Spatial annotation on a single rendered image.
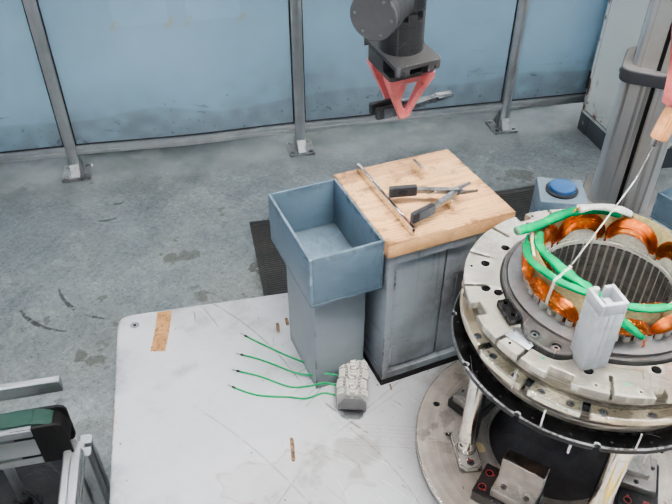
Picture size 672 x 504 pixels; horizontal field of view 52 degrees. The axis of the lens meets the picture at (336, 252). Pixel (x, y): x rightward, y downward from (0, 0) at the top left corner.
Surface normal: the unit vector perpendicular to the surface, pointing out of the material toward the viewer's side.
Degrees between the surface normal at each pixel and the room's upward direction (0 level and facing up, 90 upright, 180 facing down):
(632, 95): 90
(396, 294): 90
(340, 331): 90
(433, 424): 0
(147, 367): 0
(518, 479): 90
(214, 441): 0
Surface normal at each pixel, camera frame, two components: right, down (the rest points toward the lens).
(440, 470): 0.00, -0.78
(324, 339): 0.39, 0.58
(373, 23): -0.43, 0.63
